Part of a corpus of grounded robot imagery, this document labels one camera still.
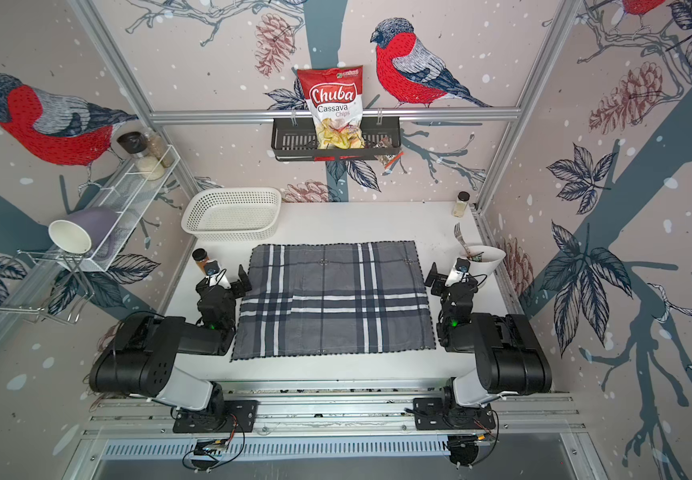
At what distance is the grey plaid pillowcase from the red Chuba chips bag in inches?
16.0

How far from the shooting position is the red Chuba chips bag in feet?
2.66

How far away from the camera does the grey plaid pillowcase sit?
0.87 metres
